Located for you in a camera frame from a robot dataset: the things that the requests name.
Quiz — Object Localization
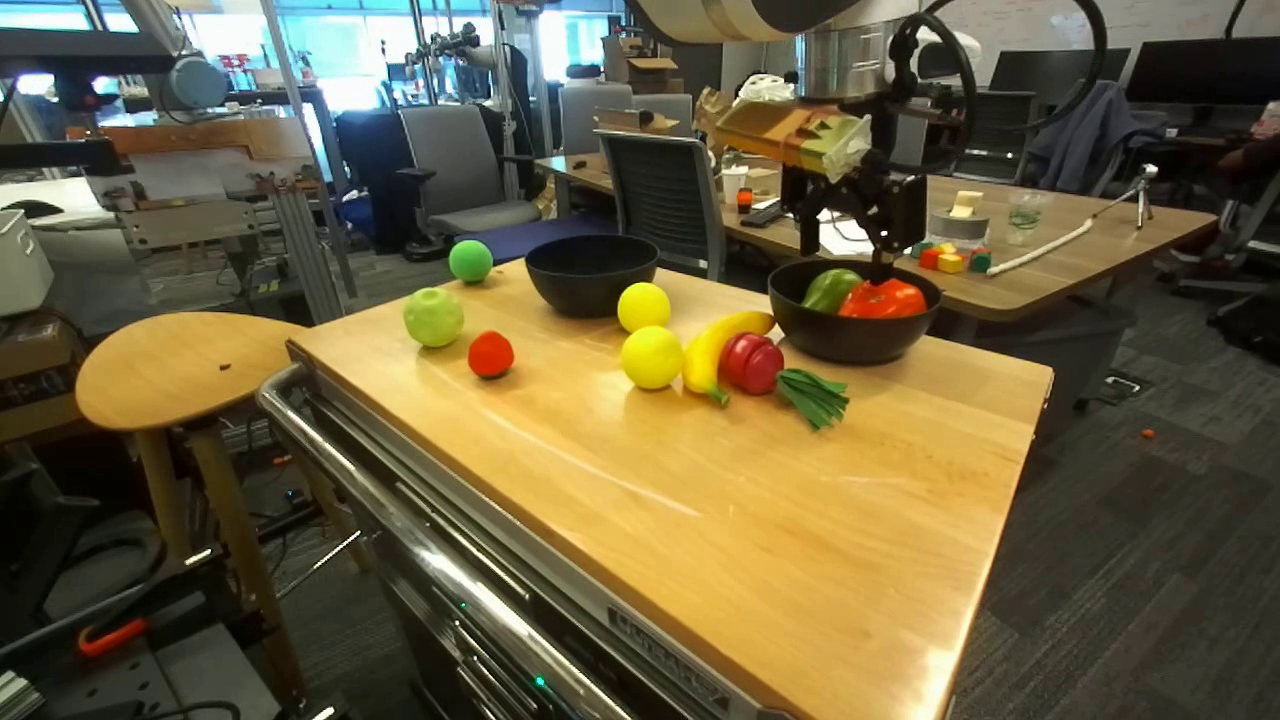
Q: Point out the grey office chair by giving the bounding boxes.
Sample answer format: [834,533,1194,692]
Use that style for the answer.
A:
[398,102,536,254]

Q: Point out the coloured toy blocks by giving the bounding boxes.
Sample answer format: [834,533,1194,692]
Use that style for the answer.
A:
[917,244,991,275]

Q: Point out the red plastic strawberry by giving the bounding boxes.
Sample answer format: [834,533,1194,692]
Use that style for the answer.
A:
[466,333,517,379]

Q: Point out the black bowl far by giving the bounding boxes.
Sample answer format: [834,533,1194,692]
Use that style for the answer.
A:
[767,254,942,362]

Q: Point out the red radish with green leaves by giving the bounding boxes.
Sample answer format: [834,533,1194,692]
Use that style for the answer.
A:
[719,333,848,432]

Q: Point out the wooden desk back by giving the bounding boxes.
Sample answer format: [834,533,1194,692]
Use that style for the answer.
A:
[722,162,1220,324]

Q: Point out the yellow green plastic lemon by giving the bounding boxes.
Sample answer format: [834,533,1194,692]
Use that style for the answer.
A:
[615,278,673,333]

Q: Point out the light green dimpled ball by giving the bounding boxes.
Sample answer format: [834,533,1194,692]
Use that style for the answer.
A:
[402,289,465,346]

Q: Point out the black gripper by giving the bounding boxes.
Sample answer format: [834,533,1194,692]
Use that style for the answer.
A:
[781,161,929,269]

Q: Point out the metal cart handle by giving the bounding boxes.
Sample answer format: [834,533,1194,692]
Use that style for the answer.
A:
[261,366,628,720]

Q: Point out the round wooden stool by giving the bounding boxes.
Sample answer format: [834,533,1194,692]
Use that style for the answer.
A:
[76,310,305,703]

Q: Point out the orange red plastic pepper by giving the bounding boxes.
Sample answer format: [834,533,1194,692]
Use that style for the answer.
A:
[839,278,929,319]

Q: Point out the black monitor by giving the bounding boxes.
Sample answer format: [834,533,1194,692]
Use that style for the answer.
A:
[991,48,1093,100]

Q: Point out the green plastic lime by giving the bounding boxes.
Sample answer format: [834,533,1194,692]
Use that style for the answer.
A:
[802,269,859,316]

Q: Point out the wooden top tool cart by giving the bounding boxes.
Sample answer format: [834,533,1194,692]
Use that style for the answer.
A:
[290,264,1050,720]

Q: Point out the yellow plastic banana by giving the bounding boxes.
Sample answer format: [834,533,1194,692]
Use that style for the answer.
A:
[685,310,773,401]

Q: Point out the black bowl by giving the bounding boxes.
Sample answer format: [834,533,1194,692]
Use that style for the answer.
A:
[522,234,655,316]
[767,254,942,362]

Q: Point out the dark green smooth ball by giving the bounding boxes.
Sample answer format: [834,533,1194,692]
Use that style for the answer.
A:
[447,238,493,285]

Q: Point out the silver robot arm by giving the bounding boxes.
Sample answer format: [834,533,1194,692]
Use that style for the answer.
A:
[628,0,975,264]

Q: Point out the black bowl near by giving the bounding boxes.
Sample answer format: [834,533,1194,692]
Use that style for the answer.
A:
[522,234,655,316]

